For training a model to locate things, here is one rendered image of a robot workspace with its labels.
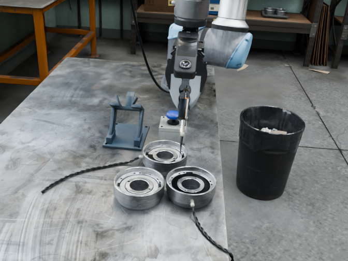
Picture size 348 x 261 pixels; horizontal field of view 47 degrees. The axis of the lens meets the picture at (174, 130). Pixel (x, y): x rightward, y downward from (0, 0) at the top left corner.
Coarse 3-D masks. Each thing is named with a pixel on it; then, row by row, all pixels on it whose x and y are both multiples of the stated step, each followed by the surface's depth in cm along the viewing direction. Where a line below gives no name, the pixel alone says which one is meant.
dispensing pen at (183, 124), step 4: (184, 88) 95; (188, 88) 95; (184, 92) 95; (184, 96) 95; (180, 100) 93; (184, 100) 93; (180, 104) 93; (184, 104) 93; (180, 108) 93; (184, 108) 92; (180, 112) 92; (184, 112) 92; (180, 116) 92; (184, 116) 92; (180, 120) 96; (184, 120) 94; (180, 124) 94; (184, 124) 94; (180, 128) 94; (184, 128) 94; (180, 132) 94; (180, 136) 94; (180, 140) 94; (180, 144) 93; (180, 148) 93; (180, 152) 93
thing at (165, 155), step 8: (152, 144) 97; (160, 144) 98; (168, 144) 98; (176, 144) 97; (144, 152) 94; (160, 152) 95; (168, 152) 96; (184, 152) 95; (144, 160) 92; (152, 160) 89; (160, 160) 92; (168, 160) 92; (184, 160) 91; (152, 168) 90; (160, 168) 89; (168, 168) 89
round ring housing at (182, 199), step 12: (180, 168) 88; (192, 168) 88; (168, 180) 85; (180, 180) 85; (192, 180) 86; (168, 192) 82; (180, 192) 79; (204, 192) 80; (180, 204) 82; (204, 204) 82
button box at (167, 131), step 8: (168, 120) 106; (176, 120) 106; (160, 128) 103; (168, 128) 102; (176, 128) 103; (160, 136) 104; (168, 136) 104; (176, 136) 103; (184, 136) 103; (184, 144) 104
